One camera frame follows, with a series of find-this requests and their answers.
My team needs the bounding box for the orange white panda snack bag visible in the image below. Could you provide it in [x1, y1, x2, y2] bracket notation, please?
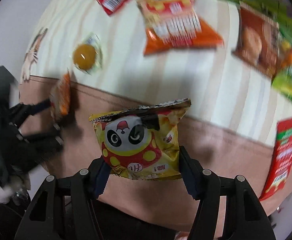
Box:
[49, 70, 71, 122]

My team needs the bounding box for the yellow panda snack bag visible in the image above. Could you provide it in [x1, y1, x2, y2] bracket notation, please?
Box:
[89, 99, 191, 180]

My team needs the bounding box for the striped cream pink blanket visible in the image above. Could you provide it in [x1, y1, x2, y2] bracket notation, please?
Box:
[18, 0, 292, 233]

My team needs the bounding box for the long red snack packet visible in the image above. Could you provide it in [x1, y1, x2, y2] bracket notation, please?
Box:
[259, 118, 292, 201]

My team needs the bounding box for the yellow jelly cup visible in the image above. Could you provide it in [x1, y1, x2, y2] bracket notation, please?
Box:
[72, 33, 103, 75]

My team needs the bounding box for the green yellow snack bag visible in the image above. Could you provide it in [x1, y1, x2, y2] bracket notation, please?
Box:
[271, 31, 292, 102]

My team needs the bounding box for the brown snack packet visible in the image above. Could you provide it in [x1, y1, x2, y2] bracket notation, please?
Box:
[233, 2, 279, 79]

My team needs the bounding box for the orange Cuicuijiao snack bag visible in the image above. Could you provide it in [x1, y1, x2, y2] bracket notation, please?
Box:
[137, 0, 224, 55]

